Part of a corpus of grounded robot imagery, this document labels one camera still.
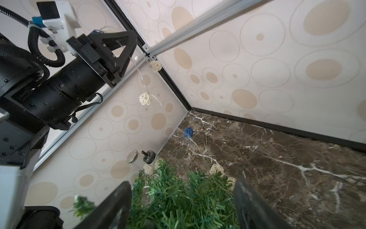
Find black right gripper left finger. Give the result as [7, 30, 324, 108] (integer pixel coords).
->
[75, 181, 132, 229]

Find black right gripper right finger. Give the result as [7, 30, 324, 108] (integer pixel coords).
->
[233, 178, 292, 229]

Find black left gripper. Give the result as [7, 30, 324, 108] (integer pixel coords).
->
[21, 31, 138, 130]

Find small green christmas tree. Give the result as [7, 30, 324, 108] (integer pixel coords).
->
[71, 158, 241, 229]

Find string lights with rattan balls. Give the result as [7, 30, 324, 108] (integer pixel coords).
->
[129, 57, 236, 191]

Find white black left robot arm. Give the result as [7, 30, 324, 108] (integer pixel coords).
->
[1, 31, 138, 229]

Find glass jar of rice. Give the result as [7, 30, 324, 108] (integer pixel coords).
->
[126, 150, 145, 171]

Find glass jar with black lid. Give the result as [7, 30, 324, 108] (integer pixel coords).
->
[142, 150, 158, 175]

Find aluminium rail left wall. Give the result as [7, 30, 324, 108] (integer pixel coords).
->
[34, 55, 151, 170]

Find aluminium rail wall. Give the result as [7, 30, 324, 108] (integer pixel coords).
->
[34, 55, 151, 170]
[147, 0, 272, 56]

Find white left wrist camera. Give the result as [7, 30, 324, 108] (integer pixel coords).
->
[36, 1, 81, 55]

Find aluminium rail back wall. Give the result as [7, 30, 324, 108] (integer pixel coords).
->
[147, 0, 272, 56]

